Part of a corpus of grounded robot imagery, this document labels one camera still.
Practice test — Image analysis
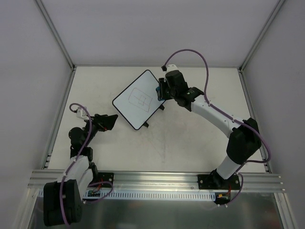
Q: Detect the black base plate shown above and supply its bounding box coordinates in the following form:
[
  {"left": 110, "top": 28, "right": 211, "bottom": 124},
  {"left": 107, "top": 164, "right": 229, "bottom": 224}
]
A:
[
  {"left": 197, "top": 174, "right": 241, "bottom": 190},
  {"left": 89, "top": 172, "right": 114, "bottom": 189}
]

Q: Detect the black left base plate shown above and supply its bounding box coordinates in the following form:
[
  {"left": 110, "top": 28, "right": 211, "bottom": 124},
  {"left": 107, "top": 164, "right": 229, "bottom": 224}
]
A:
[{"left": 89, "top": 172, "right": 114, "bottom": 189}]

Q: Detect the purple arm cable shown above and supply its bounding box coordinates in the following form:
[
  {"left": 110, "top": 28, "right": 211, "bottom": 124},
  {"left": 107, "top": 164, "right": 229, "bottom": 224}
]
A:
[
  {"left": 38, "top": 103, "right": 115, "bottom": 226},
  {"left": 164, "top": 49, "right": 272, "bottom": 210}
]

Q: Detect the white slotted cable duct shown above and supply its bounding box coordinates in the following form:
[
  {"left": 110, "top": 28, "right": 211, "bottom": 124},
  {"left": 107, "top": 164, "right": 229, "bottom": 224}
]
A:
[{"left": 83, "top": 189, "right": 216, "bottom": 202}]

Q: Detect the white whiteboard black frame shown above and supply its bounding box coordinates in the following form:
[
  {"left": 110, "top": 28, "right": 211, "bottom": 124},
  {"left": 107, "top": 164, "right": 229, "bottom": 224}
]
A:
[{"left": 112, "top": 70, "right": 165, "bottom": 130}]

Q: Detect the blue whiteboard eraser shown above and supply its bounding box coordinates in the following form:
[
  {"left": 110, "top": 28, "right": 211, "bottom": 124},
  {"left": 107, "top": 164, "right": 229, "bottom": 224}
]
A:
[{"left": 156, "top": 86, "right": 163, "bottom": 101}]

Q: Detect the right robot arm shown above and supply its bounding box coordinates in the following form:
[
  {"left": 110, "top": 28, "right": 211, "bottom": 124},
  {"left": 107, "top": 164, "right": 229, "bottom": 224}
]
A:
[{"left": 156, "top": 70, "right": 262, "bottom": 189}]

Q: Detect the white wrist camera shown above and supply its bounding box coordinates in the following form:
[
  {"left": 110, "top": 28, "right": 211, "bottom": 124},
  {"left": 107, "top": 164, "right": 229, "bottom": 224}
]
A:
[
  {"left": 74, "top": 107, "right": 89, "bottom": 120},
  {"left": 161, "top": 64, "right": 178, "bottom": 73}
]

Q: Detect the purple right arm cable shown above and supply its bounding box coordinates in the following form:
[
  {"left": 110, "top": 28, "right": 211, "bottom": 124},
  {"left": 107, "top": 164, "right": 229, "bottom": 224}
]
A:
[{"left": 164, "top": 49, "right": 272, "bottom": 210}]

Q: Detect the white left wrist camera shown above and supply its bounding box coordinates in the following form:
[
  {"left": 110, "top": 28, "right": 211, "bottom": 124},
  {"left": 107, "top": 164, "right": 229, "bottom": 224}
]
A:
[{"left": 74, "top": 107, "right": 89, "bottom": 120}]

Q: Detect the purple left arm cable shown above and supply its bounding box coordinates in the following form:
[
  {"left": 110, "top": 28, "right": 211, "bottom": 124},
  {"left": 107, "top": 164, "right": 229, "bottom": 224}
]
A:
[{"left": 38, "top": 103, "right": 115, "bottom": 226}]

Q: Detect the aluminium mounting rail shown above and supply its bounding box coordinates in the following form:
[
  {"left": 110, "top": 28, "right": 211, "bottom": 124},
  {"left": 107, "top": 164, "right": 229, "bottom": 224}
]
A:
[{"left": 27, "top": 169, "right": 286, "bottom": 193}]

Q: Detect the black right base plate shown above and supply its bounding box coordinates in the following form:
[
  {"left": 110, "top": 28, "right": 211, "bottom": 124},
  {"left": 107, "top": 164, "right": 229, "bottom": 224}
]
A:
[{"left": 197, "top": 174, "right": 241, "bottom": 190}]

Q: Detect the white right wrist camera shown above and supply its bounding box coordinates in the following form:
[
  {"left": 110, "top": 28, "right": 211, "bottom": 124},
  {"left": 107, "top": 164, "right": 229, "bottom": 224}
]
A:
[{"left": 161, "top": 64, "right": 178, "bottom": 73}]

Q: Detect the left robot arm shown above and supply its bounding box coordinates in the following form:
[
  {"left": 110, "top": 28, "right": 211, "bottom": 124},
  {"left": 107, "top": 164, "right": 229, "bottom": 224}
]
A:
[{"left": 43, "top": 114, "right": 118, "bottom": 227}]

